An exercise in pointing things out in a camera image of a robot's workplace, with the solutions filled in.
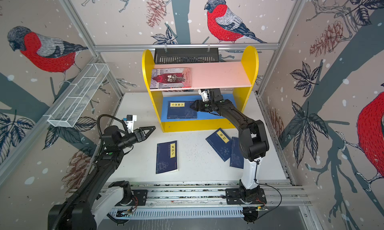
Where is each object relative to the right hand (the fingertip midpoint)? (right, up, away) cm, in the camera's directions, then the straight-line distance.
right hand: (193, 108), depth 91 cm
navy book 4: (+26, -30, -6) cm, 40 cm away
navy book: (-16, -29, -4) cm, 33 cm away
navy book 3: (+18, -22, +2) cm, 29 cm away
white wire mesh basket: (-61, 0, -18) cm, 64 cm away
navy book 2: (-8, -1, +1) cm, 8 cm away
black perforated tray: (-4, +35, +4) cm, 35 cm away
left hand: (-21, -11, -17) cm, 29 cm away
